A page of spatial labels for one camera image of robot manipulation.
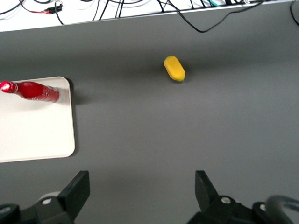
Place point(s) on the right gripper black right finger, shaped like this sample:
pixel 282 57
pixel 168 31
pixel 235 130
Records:
pixel 205 193

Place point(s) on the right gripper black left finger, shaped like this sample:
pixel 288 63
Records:
pixel 76 193

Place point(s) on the red coke bottle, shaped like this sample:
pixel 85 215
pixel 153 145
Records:
pixel 35 92

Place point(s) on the beige plastic tray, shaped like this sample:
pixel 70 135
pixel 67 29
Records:
pixel 35 130

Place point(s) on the yellow toy fruit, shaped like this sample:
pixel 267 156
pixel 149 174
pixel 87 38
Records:
pixel 174 68

